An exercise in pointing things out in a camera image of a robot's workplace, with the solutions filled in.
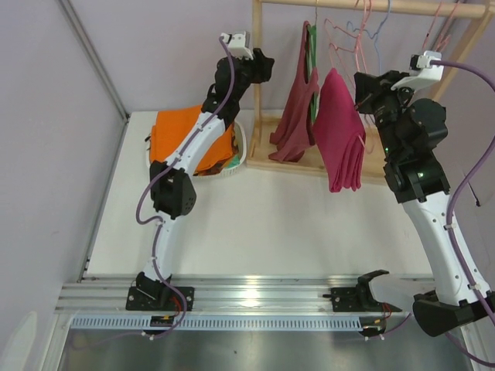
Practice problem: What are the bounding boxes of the pink trousers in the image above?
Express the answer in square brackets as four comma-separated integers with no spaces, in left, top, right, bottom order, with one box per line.
[312,68,366,193]

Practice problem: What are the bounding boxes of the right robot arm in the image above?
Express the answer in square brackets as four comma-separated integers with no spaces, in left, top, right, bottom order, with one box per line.
[354,70,494,337]

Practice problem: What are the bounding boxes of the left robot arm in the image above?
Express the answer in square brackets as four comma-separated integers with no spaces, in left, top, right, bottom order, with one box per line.
[126,48,275,310]

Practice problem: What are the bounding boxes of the green plastic hanger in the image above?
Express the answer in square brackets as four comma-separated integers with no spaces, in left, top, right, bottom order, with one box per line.
[305,0,319,124]

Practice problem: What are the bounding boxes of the wooden clothes rack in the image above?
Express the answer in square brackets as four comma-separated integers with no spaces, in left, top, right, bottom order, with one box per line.
[247,1,494,188]

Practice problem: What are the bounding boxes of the white laundry basket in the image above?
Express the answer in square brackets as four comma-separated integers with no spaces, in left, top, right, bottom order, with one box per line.
[145,122,247,178]

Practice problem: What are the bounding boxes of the maroon tank top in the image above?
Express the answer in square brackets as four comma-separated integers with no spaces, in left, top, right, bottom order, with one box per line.
[268,22,319,162]

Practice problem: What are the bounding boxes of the orange folded cloth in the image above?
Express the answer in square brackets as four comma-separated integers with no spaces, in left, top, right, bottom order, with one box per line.
[149,104,235,173]

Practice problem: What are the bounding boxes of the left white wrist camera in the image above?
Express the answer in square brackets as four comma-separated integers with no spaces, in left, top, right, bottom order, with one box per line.
[220,31,254,60]

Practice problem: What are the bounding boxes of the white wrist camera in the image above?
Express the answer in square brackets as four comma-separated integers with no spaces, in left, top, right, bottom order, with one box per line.
[220,31,254,60]
[391,50,444,91]

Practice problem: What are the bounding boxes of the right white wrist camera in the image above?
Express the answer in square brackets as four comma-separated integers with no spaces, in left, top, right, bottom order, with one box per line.
[391,50,444,91]

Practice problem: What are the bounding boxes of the blue wire hanger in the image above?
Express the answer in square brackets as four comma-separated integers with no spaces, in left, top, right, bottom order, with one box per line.
[363,0,393,74]

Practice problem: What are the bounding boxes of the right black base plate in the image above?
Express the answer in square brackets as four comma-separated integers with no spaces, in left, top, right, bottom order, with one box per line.
[323,285,401,313]

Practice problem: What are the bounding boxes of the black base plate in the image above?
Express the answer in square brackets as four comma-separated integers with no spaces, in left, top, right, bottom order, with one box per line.
[323,285,401,313]
[126,284,196,312]

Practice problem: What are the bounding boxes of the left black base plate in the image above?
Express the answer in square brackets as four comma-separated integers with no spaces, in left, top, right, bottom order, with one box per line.
[126,284,196,312]

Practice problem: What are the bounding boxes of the aluminium mounting rail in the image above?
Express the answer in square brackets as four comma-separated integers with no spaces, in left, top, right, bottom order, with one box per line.
[53,274,442,316]

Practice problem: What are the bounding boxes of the white slotted cable duct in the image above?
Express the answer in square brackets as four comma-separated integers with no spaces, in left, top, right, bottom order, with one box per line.
[70,315,383,332]

